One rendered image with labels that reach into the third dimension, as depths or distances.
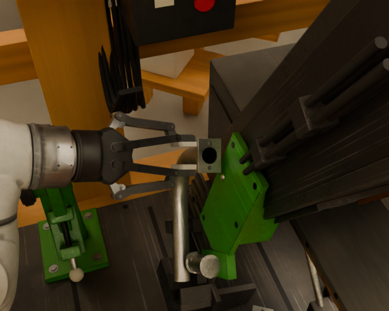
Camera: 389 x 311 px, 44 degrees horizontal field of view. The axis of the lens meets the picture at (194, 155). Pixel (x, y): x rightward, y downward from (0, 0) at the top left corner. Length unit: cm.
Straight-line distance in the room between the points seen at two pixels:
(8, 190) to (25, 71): 42
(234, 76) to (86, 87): 28
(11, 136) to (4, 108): 227
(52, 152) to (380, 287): 51
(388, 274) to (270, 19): 59
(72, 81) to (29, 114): 189
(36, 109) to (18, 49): 186
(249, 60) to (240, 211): 33
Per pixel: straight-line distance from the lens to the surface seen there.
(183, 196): 89
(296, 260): 106
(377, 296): 79
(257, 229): 80
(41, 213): 119
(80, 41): 90
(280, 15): 112
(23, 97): 295
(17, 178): 65
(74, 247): 97
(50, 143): 66
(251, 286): 96
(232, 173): 76
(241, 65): 94
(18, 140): 65
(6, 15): 375
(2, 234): 68
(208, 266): 82
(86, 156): 67
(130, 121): 72
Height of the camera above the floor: 180
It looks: 47 degrees down
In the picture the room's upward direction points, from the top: straight up
